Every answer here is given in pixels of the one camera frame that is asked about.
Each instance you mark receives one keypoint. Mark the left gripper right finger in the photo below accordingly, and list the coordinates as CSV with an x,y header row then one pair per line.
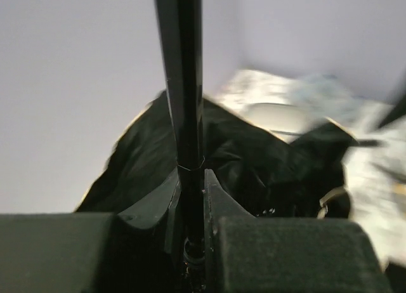
x,y
249,254

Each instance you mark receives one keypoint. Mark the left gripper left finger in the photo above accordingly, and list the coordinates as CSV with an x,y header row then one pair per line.
x,y
134,251

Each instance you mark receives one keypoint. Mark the clear plastic screw box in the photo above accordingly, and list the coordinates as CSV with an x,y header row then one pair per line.
x,y
323,95

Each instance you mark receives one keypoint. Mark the beige folding umbrella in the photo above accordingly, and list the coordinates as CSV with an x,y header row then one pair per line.
x,y
295,187

